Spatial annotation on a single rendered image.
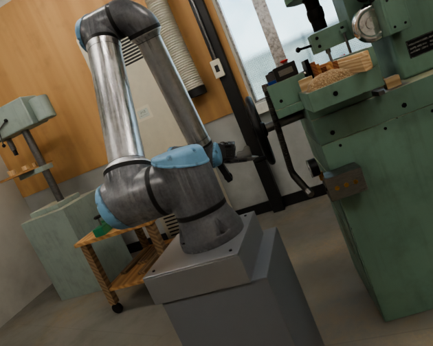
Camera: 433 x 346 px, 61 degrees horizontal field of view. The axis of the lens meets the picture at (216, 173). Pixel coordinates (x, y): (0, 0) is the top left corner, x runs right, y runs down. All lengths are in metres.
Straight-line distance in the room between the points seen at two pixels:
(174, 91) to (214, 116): 1.64
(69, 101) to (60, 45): 0.46
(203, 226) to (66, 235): 2.14
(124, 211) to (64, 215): 1.94
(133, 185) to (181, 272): 0.27
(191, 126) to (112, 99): 0.32
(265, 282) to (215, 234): 0.18
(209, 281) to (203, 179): 0.26
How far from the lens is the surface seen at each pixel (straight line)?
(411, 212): 1.42
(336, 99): 1.14
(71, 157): 3.57
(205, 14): 2.87
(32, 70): 3.65
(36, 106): 3.06
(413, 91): 1.34
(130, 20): 1.30
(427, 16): 1.49
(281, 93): 1.35
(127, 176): 1.04
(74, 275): 3.18
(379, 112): 1.31
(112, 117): 1.14
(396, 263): 1.48
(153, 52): 1.30
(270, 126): 1.46
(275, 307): 0.97
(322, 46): 1.46
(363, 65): 1.10
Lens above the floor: 0.98
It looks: 10 degrees down
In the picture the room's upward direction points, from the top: 23 degrees counter-clockwise
